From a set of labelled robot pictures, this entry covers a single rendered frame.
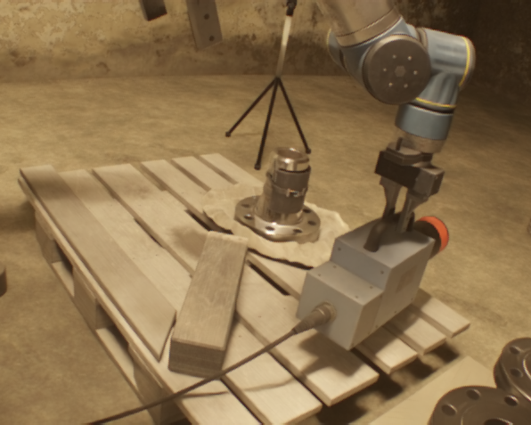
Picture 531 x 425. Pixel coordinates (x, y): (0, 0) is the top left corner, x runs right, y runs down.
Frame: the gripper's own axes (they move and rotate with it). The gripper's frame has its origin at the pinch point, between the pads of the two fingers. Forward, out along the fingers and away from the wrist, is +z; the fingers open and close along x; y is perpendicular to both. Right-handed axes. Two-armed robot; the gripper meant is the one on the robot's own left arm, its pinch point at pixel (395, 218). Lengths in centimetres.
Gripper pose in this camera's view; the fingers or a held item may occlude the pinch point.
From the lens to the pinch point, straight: 116.6
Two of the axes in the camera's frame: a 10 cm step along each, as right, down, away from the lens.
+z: -1.6, 8.9, 4.3
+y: 6.6, -2.2, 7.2
